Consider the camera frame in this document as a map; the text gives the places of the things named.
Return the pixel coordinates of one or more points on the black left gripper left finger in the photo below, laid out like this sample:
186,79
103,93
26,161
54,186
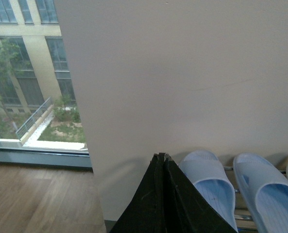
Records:
145,212

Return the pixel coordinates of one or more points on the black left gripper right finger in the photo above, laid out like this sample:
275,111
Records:
185,209

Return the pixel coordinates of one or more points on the light blue slipper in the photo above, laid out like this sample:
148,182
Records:
265,191
207,174

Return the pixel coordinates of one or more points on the black metal shoe rack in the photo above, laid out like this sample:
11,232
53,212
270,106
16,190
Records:
245,223

